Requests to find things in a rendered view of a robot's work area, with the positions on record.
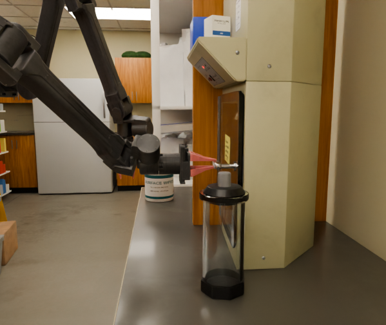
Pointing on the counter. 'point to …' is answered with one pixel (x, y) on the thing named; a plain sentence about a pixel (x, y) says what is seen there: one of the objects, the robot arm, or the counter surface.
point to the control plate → (209, 71)
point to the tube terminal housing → (279, 125)
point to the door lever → (223, 165)
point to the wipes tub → (158, 187)
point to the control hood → (221, 57)
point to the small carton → (217, 26)
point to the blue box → (196, 29)
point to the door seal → (242, 138)
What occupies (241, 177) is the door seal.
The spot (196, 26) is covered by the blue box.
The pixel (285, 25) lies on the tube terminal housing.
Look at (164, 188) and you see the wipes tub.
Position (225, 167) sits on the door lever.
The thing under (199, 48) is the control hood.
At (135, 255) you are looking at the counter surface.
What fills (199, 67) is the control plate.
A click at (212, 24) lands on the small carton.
